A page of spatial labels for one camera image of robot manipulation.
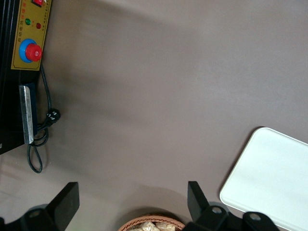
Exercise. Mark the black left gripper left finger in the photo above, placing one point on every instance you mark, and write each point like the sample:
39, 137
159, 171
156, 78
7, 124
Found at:
65, 204

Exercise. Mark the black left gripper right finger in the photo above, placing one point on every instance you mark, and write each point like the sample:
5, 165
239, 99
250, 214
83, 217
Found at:
197, 202

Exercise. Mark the cream rectangular tray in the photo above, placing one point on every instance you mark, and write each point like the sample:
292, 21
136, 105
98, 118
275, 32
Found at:
267, 173

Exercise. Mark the tan snack pack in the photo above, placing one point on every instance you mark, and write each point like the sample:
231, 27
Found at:
164, 226
144, 226

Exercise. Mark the round brown wicker basket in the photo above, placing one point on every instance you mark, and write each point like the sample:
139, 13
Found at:
134, 222

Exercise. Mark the silver metal plate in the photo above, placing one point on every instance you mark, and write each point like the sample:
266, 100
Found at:
27, 113

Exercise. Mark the black control box yellow panel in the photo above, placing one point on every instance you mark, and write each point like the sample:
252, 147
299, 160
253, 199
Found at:
26, 29

